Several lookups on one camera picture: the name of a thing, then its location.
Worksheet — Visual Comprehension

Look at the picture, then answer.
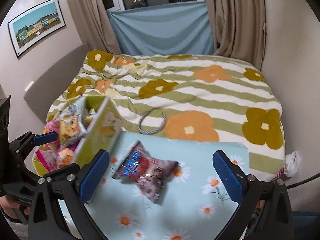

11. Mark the beige curtain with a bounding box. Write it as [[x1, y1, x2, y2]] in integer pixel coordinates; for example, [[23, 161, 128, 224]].
[[62, 0, 123, 55], [201, 0, 267, 72]]

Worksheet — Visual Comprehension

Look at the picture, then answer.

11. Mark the silver yellow snack packet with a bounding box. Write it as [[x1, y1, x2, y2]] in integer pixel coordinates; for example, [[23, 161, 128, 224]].
[[59, 96, 97, 143]]

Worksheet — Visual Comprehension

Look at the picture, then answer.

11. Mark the grey padded headboard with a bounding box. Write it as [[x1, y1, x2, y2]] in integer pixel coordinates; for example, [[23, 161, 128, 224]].
[[23, 43, 92, 123]]

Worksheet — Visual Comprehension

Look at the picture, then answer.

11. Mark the purple striped bag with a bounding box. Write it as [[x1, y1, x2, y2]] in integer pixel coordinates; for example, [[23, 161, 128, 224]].
[[271, 167, 288, 184]]

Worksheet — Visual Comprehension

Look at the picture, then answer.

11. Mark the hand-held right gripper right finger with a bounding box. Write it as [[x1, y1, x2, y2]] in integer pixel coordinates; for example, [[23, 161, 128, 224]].
[[212, 150, 294, 240]]

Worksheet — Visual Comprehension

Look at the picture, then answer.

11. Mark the black cable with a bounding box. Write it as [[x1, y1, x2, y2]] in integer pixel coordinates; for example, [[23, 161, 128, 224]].
[[286, 171, 320, 189]]

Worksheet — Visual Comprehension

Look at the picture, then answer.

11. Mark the yellow-green cardboard box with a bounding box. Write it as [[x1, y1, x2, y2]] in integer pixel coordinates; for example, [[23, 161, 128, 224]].
[[32, 95, 122, 173]]

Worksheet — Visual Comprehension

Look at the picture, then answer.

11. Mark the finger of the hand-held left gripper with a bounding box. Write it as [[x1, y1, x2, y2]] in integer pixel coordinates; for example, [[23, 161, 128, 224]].
[[9, 131, 59, 157], [15, 152, 47, 181]]

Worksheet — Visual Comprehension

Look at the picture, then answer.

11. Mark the person's blue jeans leg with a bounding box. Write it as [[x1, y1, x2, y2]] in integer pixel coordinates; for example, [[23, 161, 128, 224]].
[[291, 210, 320, 240]]

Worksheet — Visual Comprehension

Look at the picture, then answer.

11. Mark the framed wall poster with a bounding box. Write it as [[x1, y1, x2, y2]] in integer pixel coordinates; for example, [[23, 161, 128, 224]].
[[7, 0, 67, 59]]

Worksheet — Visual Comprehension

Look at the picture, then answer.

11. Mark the blue cloth sheet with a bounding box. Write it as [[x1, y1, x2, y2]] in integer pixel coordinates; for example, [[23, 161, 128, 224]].
[[106, 0, 215, 55]]

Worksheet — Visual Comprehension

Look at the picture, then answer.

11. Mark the white plastic bag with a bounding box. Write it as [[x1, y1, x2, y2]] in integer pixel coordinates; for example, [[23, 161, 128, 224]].
[[285, 151, 300, 178]]

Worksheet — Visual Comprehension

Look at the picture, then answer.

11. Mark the dark red blue snack packet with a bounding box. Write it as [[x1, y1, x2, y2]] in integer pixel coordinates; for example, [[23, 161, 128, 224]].
[[112, 140, 180, 205]]

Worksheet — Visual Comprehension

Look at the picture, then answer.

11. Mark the grey braided cord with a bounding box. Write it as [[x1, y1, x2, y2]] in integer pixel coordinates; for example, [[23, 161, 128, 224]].
[[137, 107, 167, 135]]

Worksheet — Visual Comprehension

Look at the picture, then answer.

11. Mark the green striped flower blanket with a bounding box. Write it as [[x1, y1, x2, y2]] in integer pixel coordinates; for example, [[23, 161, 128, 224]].
[[46, 49, 287, 183]]

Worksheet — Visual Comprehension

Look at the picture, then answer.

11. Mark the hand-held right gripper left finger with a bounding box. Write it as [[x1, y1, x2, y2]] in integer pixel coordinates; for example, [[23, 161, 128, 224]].
[[27, 149, 111, 240]]

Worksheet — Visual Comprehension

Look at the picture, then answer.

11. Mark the person's left hand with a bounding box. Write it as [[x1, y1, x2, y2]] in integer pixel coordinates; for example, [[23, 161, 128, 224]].
[[0, 197, 32, 225]]

